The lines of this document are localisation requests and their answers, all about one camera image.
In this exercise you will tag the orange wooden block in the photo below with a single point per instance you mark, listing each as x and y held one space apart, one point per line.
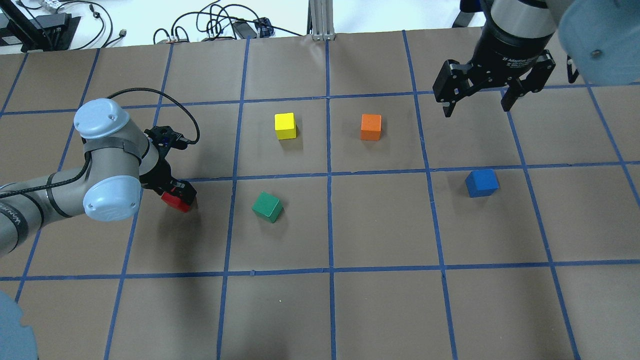
370 127

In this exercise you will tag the blue wooden block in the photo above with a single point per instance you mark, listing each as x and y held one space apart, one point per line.
482 183

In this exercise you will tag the green wooden block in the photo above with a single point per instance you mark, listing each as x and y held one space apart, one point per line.
268 207

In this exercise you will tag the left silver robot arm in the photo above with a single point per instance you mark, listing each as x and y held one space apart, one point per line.
119 162

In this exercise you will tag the yellow wooden block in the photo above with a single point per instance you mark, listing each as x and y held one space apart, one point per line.
285 126

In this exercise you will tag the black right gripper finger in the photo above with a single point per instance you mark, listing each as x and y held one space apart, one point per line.
452 84
535 81

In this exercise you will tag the red wooden block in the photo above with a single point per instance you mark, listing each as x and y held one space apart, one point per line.
176 202

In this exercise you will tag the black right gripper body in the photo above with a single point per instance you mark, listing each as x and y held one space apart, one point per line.
509 50

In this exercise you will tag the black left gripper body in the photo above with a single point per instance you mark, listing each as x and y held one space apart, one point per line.
159 176

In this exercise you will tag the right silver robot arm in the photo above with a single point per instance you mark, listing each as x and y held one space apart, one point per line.
600 39

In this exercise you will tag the aluminium frame post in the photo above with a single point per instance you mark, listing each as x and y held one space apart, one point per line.
320 20

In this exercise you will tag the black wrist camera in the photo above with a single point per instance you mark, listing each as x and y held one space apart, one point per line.
166 137

